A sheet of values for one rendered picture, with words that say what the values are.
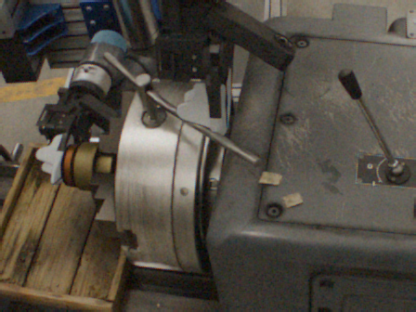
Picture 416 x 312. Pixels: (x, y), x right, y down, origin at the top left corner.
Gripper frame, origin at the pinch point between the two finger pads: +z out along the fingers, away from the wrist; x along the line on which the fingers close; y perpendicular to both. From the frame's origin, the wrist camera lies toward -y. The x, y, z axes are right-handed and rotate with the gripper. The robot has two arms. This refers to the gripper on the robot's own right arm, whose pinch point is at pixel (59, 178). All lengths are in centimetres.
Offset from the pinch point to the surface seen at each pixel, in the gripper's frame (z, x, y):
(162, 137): 0.8, 14.6, -21.9
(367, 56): -17, 17, -50
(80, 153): -2.9, 3.8, -4.1
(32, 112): -105, -107, 88
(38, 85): -121, -107, 92
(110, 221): 9.4, 3.9, -13.6
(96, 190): 2.4, 1.3, -8.2
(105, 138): -5.6, 5.0, -8.2
